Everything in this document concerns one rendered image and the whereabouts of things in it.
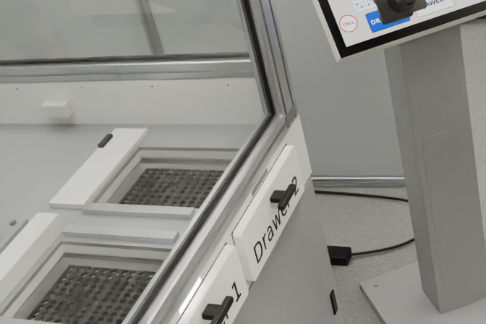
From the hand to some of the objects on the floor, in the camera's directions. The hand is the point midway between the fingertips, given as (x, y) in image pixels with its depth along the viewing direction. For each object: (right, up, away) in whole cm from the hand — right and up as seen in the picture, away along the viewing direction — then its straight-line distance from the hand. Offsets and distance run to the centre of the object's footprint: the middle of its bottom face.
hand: (390, 14), depth 200 cm
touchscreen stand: (+31, -77, +60) cm, 103 cm away
